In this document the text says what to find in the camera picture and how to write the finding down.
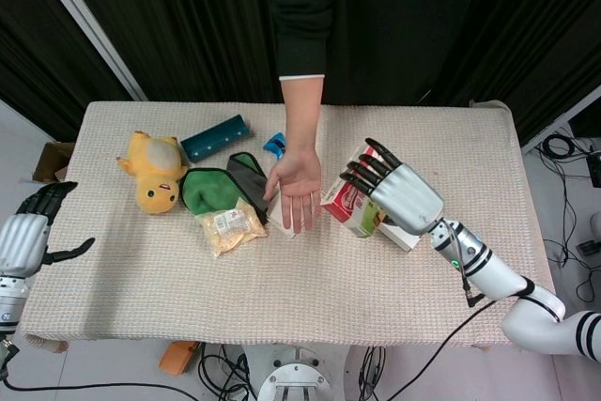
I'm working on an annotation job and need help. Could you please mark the person's bare hand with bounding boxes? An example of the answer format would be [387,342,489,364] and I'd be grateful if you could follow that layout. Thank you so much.
[261,147,323,235]

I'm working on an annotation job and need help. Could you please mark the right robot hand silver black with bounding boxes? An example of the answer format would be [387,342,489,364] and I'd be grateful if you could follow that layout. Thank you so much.
[338,137,445,236]

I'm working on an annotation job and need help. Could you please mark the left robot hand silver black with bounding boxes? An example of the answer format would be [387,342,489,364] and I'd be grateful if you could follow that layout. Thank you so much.
[0,180,96,278]

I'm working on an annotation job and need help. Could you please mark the red green snack box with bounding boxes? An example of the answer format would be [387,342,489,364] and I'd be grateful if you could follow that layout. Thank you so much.
[319,144,423,253]

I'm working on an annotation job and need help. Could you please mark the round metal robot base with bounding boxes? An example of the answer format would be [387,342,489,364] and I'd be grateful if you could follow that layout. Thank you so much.
[256,358,340,401]

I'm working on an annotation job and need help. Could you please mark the person's bare forearm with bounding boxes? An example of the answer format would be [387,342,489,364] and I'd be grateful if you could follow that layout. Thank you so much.
[279,74,325,157]

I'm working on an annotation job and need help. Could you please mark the small blue packet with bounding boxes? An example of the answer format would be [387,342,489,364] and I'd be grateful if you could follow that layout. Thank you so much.
[262,131,287,158]

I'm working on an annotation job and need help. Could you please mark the person's black sweater torso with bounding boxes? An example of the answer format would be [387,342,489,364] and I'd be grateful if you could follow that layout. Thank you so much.
[265,0,489,106]

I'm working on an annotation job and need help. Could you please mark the orange object under table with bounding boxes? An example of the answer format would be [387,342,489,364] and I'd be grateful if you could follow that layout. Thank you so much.
[158,340,201,377]

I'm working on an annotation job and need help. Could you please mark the white clear plastic box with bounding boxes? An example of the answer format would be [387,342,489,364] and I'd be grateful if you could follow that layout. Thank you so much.
[266,189,325,240]

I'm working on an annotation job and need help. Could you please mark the grey cloth green trim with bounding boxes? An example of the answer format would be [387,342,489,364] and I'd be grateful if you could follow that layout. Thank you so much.
[226,151,278,227]

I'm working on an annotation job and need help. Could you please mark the clear bag yellow snacks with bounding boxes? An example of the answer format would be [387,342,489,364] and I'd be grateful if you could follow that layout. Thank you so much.
[193,198,269,260]

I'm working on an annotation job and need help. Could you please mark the brown cardboard box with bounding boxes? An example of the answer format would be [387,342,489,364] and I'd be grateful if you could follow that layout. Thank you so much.
[31,141,75,185]

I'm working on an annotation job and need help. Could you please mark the teal cylindrical case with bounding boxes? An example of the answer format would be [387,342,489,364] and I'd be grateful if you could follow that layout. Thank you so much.
[179,114,252,163]

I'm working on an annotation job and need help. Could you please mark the beige waffle table cloth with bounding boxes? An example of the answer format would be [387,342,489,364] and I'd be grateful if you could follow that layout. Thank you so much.
[20,100,563,350]

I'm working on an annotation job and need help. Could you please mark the yellow plush toy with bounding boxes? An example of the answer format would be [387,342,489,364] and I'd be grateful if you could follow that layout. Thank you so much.
[116,131,190,217]

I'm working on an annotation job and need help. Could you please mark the black curtain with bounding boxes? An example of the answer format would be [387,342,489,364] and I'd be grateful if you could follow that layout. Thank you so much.
[0,0,601,144]

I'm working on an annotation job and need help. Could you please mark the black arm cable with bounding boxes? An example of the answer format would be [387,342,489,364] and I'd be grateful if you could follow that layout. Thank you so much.
[384,231,499,401]

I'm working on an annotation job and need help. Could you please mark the long black floor cable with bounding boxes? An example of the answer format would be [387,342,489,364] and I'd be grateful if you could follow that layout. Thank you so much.
[0,362,208,401]

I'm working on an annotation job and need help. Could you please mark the black cable tangle on floor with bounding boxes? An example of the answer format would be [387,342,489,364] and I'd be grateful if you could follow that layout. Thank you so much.
[533,131,601,303]

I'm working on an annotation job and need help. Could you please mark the white frame bar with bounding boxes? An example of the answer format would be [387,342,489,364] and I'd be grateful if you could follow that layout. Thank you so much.
[23,0,149,102]
[519,85,601,154]

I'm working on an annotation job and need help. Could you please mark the black cable bundle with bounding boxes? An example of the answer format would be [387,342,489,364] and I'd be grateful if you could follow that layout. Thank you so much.
[359,346,389,401]
[196,343,258,401]

